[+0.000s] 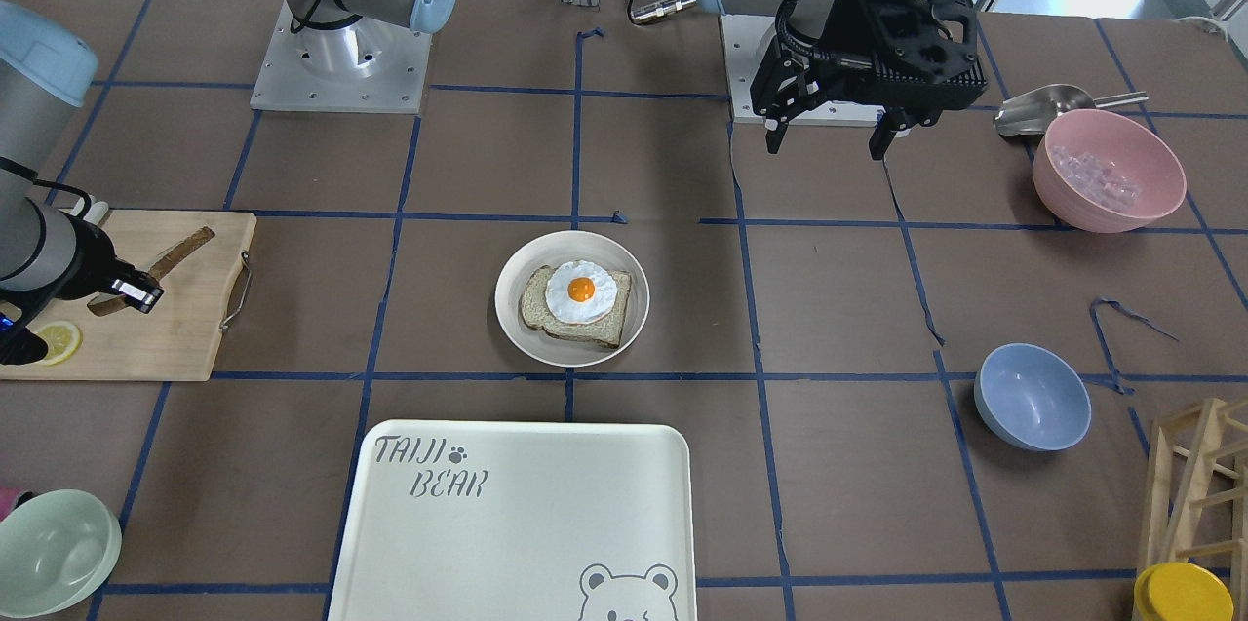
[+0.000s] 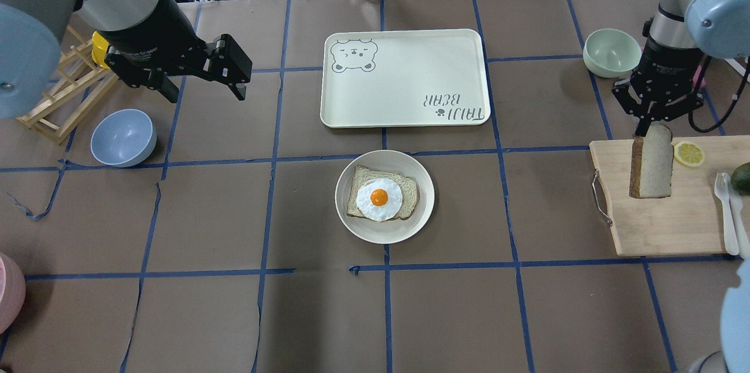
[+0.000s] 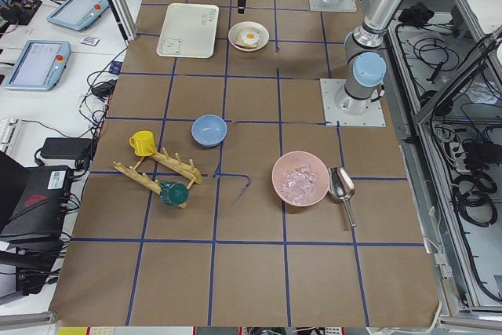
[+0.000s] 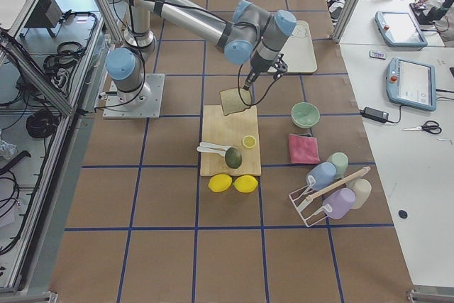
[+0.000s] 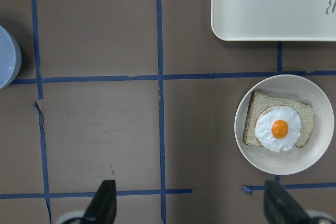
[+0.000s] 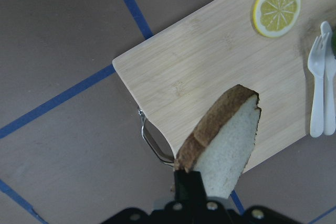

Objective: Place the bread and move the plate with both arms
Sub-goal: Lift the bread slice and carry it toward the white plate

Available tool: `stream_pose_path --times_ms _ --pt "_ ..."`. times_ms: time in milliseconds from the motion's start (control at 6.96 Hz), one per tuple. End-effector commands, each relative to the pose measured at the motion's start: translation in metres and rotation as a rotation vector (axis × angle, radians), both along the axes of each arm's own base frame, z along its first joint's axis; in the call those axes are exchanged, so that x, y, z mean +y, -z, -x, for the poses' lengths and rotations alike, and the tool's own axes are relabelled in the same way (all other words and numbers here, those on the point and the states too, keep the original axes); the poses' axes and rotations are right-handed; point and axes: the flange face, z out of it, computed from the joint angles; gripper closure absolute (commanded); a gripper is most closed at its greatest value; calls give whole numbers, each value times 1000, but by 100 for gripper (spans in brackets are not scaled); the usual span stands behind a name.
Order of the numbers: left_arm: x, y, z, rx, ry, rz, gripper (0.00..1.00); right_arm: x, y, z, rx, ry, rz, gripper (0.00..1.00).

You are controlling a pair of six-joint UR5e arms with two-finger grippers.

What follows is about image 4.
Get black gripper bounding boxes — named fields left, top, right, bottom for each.
left=243, top=42, right=288, bottom=91

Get bread slice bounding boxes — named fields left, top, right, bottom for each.
left=220, top=88, right=252, bottom=116

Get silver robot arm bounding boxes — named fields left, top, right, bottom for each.
left=125, top=0, right=297, bottom=115

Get cream bear tray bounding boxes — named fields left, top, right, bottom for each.
left=281, top=20, right=317, bottom=75

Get wooden cutting board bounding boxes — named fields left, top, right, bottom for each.
left=200, top=105, right=262, bottom=177

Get green bowl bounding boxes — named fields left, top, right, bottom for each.
left=291, top=102, right=320, bottom=128

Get lemon slice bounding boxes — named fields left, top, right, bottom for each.
left=242, top=135, right=257, bottom=149

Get white plastic spoon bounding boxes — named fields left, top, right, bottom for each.
left=199, top=141, right=231, bottom=151

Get green avocado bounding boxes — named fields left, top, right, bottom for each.
left=224, top=147, right=243, bottom=169

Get white plastic fork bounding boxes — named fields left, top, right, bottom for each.
left=196, top=145, right=226, bottom=158

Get pink cloth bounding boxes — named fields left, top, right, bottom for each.
left=289, top=133, right=320, bottom=165

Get whole yellow lemon right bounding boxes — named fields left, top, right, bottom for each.
left=233, top=175, right=258, bottom=194

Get whole yellow lemon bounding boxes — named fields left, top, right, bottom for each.
left=208, top=174, right=233, bottom=193
left=233, top=175, right=258, bottom=194

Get whole yellow lemon left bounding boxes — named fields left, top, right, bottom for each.
left=208, top=174, right=233, bottom=193

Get blue cup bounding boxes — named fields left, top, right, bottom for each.
left=306, top=162, right=336, bottom=191

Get green cup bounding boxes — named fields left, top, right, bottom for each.
left=326, top=152, right=348, bottom=179

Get black power adapter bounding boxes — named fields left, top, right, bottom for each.
left=360, top=106, right=389, bottom=123

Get far teach pendant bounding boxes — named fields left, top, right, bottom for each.
left=375, top=11, right=428, bottom=49

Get teach pendant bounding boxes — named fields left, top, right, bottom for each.
left=375, top=11, right=428, bottom=49
left=385, top=57, right=436, bottom=111

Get purple cup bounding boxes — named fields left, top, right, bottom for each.
left=322, top=187, right=356, bottom=219

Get cream cup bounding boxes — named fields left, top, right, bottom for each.
left=346, top=178, right=372, bottom=209

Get near teach pendant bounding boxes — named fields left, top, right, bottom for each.
left=385, top=57, right=436, bottom=111

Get black scissors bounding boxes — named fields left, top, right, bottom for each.
left=403, top=120, right=443, bottom=135

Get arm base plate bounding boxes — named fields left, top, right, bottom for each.
left=102, top=73, right=165, bottom=119

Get white wire cup rack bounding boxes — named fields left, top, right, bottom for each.
left=288, top=183, right=333, bottom=227

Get aluminium frame post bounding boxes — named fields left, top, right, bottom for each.
left=332, top=0, right=377, bottom=45

